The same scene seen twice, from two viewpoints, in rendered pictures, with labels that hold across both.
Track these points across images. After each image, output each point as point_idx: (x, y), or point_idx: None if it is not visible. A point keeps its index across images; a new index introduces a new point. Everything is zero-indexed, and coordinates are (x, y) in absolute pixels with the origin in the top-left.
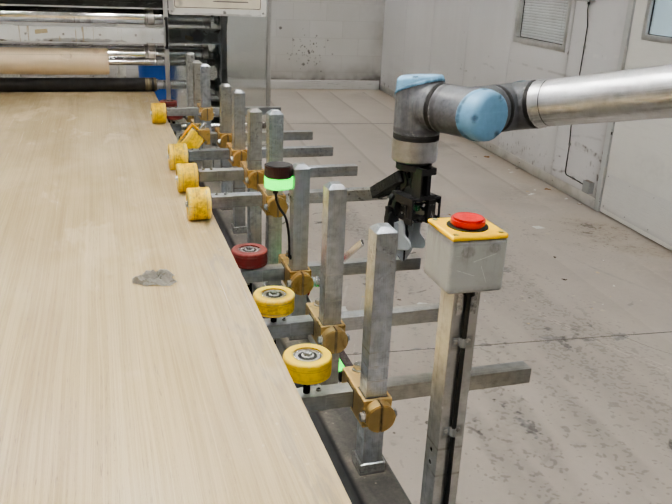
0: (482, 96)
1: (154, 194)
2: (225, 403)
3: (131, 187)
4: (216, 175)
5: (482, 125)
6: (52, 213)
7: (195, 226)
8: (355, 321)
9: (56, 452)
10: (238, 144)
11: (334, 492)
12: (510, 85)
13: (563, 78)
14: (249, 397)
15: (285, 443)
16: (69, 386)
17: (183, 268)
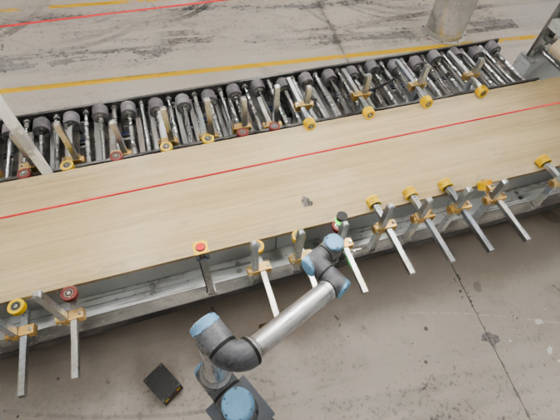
0: (305, 260)
1: (398, 186)
2: (232, 228)
3: (406, 177)
4: (413, 202)
5: (302, 266)
6: (364, 160)
7: (362, 205)
8: None
9: (213, 200)
10: (455, 204)
11: None
12: (330, 274)
13: (318, 289)
14: (235, 233)
15: (215, 242)
16: (240, 196)
17: (317, 207)
